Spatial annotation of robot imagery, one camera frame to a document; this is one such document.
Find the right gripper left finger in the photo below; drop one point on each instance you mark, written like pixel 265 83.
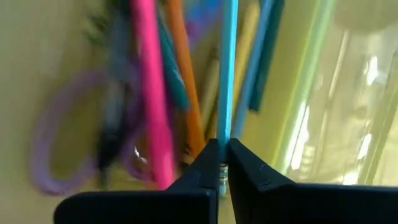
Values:
pixel 155 208

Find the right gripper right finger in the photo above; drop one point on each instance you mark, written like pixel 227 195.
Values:
pixel 311 205

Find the yellow translucent supply box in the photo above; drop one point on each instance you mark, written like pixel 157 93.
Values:
pixel 326 93

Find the light blue marker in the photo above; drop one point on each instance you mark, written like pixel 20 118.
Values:
pixel 248 93

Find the dark green pencil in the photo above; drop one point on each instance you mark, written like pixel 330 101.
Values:
pixel 174 81

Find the pink highlighter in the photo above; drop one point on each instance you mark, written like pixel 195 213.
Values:
pixel 152 77

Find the tan wooden pencil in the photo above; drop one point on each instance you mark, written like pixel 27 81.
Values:
pixel 210 87

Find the teal pencil with eraser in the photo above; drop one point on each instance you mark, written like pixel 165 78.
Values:
pixel 227 77

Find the orange pencil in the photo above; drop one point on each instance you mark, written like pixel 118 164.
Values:
pixel 183 46

